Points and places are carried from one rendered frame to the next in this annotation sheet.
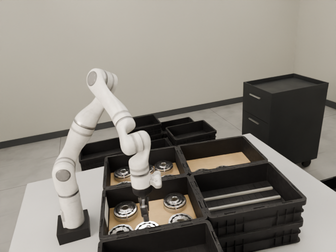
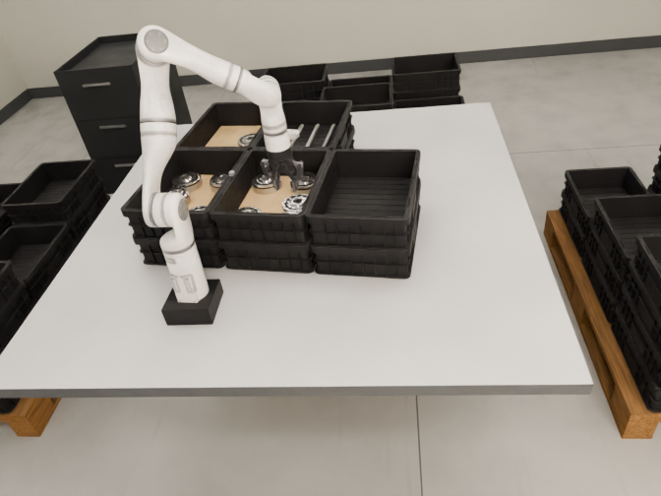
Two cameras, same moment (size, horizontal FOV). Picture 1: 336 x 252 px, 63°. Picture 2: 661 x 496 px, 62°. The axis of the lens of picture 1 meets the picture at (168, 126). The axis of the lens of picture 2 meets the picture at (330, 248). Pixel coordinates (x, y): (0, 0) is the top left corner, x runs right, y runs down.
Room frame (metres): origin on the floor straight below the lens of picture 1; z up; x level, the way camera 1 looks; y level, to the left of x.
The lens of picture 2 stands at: (0.13, 1.42, 1.81)
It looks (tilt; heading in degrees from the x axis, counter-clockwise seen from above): 38 degrees down; 295
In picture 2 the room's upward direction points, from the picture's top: 8 degrees counter-clockwise
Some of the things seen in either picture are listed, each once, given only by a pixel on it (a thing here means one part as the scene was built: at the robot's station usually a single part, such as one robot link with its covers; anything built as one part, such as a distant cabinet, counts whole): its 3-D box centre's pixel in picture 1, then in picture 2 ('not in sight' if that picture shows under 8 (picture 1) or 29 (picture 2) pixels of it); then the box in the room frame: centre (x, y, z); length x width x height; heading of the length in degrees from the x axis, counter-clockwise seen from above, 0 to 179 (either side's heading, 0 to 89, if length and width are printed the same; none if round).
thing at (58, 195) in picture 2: (191, 150); (68, 218); (2.31, -0.20, 0.37); 0.40 x 0.30 x 0.45; 106
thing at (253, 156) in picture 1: (219, 162); (233, 138); (1.25, -0.26, 0.87); 0.40 x 0.30 x 0.11; 98
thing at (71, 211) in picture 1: (71, 207); (186, 269); (1.03, 0.47, 0.84); 0.09 x 0.09 x 0.17; 10
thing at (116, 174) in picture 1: (123, 172); not in sight; (1.26, 0.26, 0.86); 0.10 x 0.10 x 0.01
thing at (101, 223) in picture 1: (150, 204); (273, 182); (0.90, 0.10, 0.92); 0.40 x 0.30 x 0.02; 98
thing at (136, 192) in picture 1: (143, 192); (280, 157); (0.85, 0.12, 1.02); 0.08 x 0.08 x 0.09
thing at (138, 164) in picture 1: (139, 152); (270, 104); (0.86, 0.11, 1.19); 0.09 x 0.07 x 0.15; 120
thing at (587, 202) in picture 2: not in sight; (605, 212); (-0.20, -0.90, 0.26); 0.40 x 0.30 x 0.23; 106
